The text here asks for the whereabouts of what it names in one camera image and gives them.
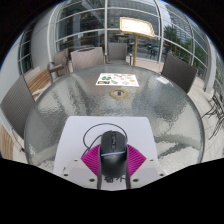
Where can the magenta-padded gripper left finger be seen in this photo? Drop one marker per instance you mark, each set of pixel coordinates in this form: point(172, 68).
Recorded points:
point(90, 161)

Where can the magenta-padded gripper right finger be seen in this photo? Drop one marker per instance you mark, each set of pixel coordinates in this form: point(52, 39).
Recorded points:
point(136, 161)

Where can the black computer mouse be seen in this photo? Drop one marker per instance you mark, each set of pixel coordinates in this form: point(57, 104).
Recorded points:
point(113, 156)

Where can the white mouse pad with drawing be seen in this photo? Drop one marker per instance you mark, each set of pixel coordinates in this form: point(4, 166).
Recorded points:
point(73, 136)

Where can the tan tape roll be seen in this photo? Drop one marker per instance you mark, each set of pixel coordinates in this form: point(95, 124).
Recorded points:
point(112, 94)

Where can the colourful printed menu sheet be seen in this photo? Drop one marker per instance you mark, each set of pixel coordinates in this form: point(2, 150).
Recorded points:
point(116, 80)

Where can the green metal folding furniture set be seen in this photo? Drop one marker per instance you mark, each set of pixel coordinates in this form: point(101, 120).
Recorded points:
point(217, 106)

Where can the gold menu display stand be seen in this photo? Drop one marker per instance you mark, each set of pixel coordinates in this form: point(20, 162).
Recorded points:
point(136, 26)

